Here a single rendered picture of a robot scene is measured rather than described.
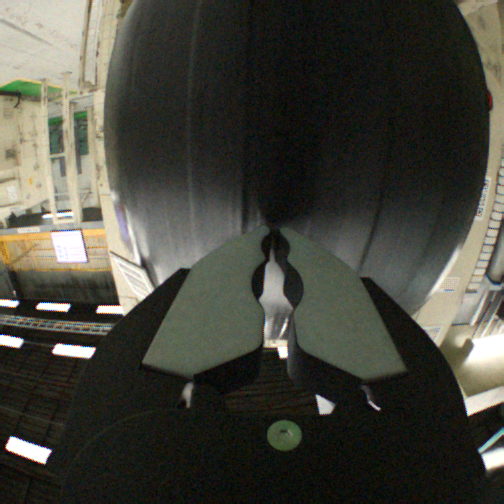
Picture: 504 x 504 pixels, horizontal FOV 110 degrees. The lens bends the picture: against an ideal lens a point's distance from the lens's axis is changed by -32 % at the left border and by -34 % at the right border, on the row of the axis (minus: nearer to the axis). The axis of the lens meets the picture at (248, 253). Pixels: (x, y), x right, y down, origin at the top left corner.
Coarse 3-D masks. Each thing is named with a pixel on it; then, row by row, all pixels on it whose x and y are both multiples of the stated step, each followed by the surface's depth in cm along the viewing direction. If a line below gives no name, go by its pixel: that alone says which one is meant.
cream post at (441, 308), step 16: (464, 16) 18; (480, 16) 17; (496, 16) 16; (480, 32) 18; (496, 32) 17; (480, 48) 20; (496, 48) 19; (496, 64) 20; (496, 80) 21; (496, 96) 23; (496, 112) 24; (496, 128) 25; (496, 144) 26; (496, 160) 27; (496, 176) 28; (480, 224) 32; (480, 240) 33; (464, 256) 34; (464, 272) 36; (464, 288) 37; (432, 304) 39; (448, 304) 39; (416, 320) 40; (432, 320) 40; (448, 320) 40
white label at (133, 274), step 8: (112, 256) 19; (120, 256) 18; (120, 264) 19; (128, 264) 18; (136, 264) 18; (128, 272) 19; (136, 272) 18; (144, 272) 17; (128, 280) 21; (136, 280) 20; (144, 280) 19; (136, 288) 21; (144, 288) 20; (152, 288) 19; (144, 296) 22
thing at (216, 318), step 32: (224, 256) 9; (256, 256) 9; (192, 288) 8; (224, 288) 8; (256, 288) 9; (192, 320) 6; (224, 320) 7; (256, 320) 7; (160, 352) 6; (192, 352) 6; (224, 352) 6; (256, 352) 6; (224, 384) 6
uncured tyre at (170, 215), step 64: (192, 0) 9; (256, 0) 9; (320, 0) 9; (384, 0) 8; (448, 0) 8; (128, 64) 11; (192, 64) 10; (256, 64) 10; (320, 64) 10; (384, 64) 9; (448, 64) 9; (128, 128) 12; (192, 128) 11; (256, 128) 11; (320, 128) 11; (384, 128) 11; (448, 128) 10; (128, 192) 14; (192, 192) 13; (256, 192) 13; (320, 192) 12; (384, 192) 12; (448, 192) 12; (192, 256) 15; (384, 256) 14; (448, 256) 14
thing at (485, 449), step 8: (496, 440) 30; (480, 448) 33; (488, 448) 31; (496, 448) 28; (488, 456) 30; (496, 456) 27; (488, 464) 28; (496, 464) 26; (488, 472) 27; (496, 472) 25; (480, 480) 28; (488, 480) 26; (496, 480) 23; (480, 488) 26; (488, 488) 24; (496, 488) 22; (480, 496) 25; (488, 496) 23; (496, 496) 20
